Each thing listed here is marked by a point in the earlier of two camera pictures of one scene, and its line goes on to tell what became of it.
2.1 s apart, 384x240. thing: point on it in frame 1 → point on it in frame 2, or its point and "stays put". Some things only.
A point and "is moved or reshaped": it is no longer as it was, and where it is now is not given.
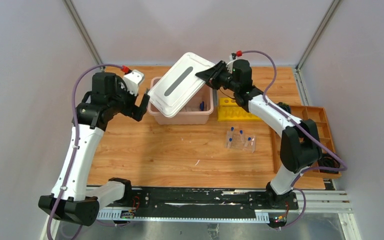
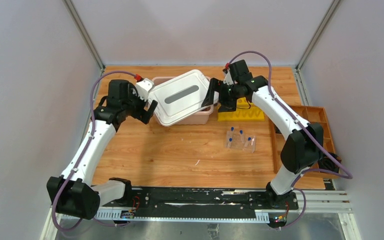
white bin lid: x=179 y=86 is moved or reshaped
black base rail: x=229 y=204 stays put
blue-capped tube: x=241 y=132 stays put
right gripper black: x=212 y=74 → x=216 y=85
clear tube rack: x=238 y=140 stays put
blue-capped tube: x=246 y=145 stays put
